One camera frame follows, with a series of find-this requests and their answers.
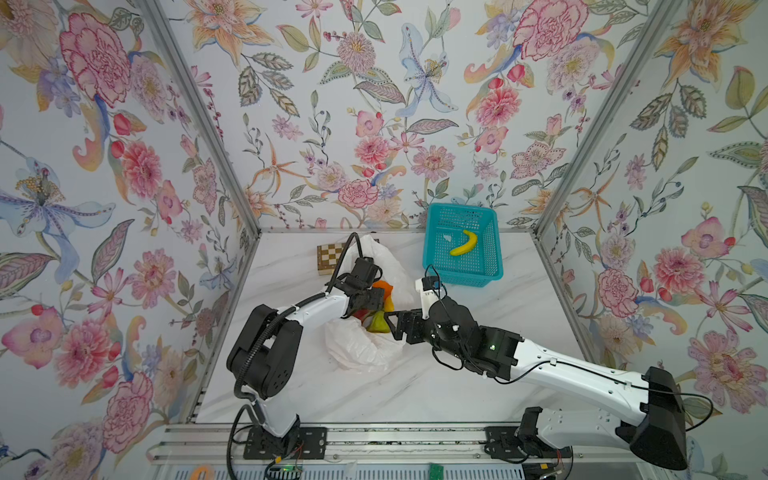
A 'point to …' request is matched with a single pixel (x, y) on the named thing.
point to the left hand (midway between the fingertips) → (375, 296)
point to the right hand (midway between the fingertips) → (394, 314)
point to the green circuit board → (436, 472)
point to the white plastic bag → (349, 340)
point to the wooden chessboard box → (328, 258)
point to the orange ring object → (195, 475)
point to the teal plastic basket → (462, 244)
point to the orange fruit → (389, 304)
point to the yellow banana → (468, 247)
